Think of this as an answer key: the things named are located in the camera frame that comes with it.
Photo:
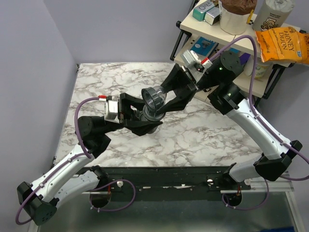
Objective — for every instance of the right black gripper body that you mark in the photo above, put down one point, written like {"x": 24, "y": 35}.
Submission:
{"x": 205, "y": 82}

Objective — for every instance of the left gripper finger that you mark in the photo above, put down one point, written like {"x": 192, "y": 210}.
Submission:
{"x": 141, "y": 128}
{"x": 127, "y": 101}

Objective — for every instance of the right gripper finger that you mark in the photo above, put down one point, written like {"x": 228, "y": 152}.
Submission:
{"x": 176, "y": 80}
{"x": 183, "y": 97}

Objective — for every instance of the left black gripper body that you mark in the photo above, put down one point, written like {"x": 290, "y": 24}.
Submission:
{"x": 124, "y": 111}

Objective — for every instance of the clear plastic pipe fitting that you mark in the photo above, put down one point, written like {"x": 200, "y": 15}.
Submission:
{"x": 154, "y": 98}

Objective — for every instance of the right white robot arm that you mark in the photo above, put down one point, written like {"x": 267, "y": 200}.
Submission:
{"x": 277, "y": 150}

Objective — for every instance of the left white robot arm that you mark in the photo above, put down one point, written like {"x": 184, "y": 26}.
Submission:
{"x": 94, "y": 118}

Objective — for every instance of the blue product box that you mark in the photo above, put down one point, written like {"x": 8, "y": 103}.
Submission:
{"x": 204, "y": 47}

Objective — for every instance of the purple white carton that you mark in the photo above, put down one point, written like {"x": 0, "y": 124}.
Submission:
{"x": 244, "y": 58}

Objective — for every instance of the cream tiered shelf rack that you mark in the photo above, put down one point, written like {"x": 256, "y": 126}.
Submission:
{"x": 225, "y": 73}

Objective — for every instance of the white round container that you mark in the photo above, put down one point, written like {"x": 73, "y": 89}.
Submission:
{"x": 260, "y": 69}

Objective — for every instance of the silver small box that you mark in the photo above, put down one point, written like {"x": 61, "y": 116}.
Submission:
{"x": 212, "y": 16}

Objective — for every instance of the teal green box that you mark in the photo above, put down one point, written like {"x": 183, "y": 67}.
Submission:
{"x": 200, "y": 10}

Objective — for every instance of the white tub brown lid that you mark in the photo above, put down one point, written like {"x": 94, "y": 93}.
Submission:
{"x": 234, "y": 15}

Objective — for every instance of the orange honey dijon chip bag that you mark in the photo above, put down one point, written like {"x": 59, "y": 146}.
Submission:
{"x": 283, "y": 44}

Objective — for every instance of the grey cylindrical canister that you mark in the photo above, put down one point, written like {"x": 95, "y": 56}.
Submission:
{"x": 272, "y": 14}

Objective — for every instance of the aluminium frame rail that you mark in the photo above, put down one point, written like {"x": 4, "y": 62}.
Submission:
{"x": 270, "y": 187}

